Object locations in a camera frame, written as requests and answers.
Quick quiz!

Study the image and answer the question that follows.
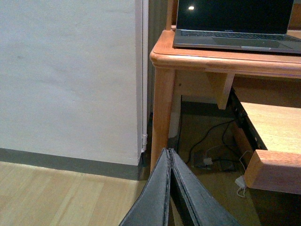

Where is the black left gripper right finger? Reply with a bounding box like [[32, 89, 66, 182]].
[[168, 149, 239, 226]]

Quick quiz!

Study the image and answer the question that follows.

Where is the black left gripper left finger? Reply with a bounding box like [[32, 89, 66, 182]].
[[120, 148, 170, 226]]

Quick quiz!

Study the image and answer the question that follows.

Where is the power strip on floor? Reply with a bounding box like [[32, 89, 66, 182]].
[[192, 151, 236, 172]]

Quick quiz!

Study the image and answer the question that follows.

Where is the white power adapter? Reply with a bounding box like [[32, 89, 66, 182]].
[[235, 175, 247, 198]]

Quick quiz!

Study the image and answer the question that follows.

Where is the white pipe with grey base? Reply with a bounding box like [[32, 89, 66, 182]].
[[168, 94, 181, 149]]

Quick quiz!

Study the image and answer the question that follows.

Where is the wooden keyboard tray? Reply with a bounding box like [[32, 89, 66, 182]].
[[231, 87, 301, 194]]

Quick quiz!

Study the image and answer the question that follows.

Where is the wooden desk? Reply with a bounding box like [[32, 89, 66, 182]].
[[150, 0, 301, 169]]

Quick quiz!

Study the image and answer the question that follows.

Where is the grey laptop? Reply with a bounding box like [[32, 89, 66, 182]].
[[173, 0, 301, 54]]

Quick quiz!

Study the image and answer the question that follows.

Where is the black floor cable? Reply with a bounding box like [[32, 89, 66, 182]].
[[176, 117, 243, 165]]

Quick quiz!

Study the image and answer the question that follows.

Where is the white wall conduit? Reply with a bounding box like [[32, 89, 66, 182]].
[[141, 0, 149, 153]]

